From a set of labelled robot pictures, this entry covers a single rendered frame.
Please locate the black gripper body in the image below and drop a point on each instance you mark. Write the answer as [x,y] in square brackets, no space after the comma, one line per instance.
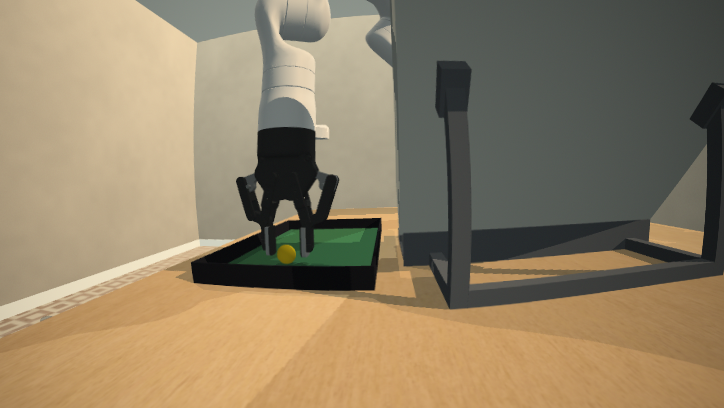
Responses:
[282,150]

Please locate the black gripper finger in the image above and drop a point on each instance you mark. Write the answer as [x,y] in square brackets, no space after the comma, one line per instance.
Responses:
[246,187]
[328,184]

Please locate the yellow ball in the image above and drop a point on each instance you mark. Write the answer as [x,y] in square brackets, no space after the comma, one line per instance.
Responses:
[286,254]

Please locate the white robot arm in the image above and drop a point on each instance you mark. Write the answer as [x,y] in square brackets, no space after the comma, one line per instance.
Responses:
[288,81]

